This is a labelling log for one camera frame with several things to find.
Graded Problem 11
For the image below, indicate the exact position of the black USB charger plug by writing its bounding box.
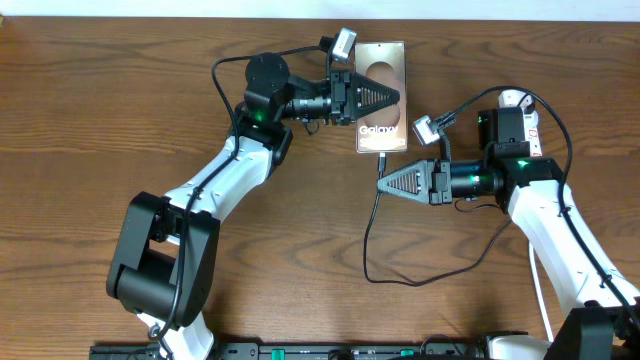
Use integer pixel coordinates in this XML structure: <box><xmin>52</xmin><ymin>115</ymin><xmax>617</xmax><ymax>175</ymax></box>
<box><xmin>523</xmin><ymin>100</ymin><xmax>535</xmax><ymax>114</ymax></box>

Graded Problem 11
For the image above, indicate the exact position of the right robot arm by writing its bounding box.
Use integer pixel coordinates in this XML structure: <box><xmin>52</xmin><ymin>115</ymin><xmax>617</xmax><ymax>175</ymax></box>
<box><xmin>377</xmin><ymin>105</ymin><xmax>639</xmax><ymax>359</ymax></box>

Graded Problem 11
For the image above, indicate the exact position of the black USB charging cable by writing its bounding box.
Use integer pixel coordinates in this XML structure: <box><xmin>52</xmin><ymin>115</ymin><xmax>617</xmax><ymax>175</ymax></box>
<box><xmin>362</xmin><ymin>152</ymin><xmax>514</xmax><ymax>288</ymax></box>

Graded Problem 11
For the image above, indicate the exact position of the Galaxy smartphone with bronze screen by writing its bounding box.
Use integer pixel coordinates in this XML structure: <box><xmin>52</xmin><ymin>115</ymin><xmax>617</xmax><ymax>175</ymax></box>
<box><xmin>355</xmin><ymin>41</ymin><xmax>408</xmax><ymax>153</ymax></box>

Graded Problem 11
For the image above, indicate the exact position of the white power strip cord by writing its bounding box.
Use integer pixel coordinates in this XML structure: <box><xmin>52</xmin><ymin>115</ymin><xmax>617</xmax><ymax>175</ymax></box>
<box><xmin>527</xmin><ymin>242</ymin><xmax>556</xmax><ymax>344</ymax></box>

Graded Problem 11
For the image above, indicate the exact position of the white power strip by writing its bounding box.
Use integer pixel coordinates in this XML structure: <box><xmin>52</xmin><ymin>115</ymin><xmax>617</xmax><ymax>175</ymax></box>
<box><xmin>498</xmin><ymin>90</ymin><xmax>542</xmax><ymax>157</ymax></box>

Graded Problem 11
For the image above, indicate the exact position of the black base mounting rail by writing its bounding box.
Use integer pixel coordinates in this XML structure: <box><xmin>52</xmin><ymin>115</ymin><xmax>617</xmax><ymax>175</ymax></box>
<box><xmin>88</xmin><ymin>340</ymin><xmax>488</xmax><ymax>360</ymax></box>

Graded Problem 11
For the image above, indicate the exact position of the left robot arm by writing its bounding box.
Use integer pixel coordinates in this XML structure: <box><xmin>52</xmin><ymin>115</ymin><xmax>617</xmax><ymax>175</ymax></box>
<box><xmin>106</xmin><ymin>52</ymin><xmax>400</xmax><ymax>359</ymax></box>

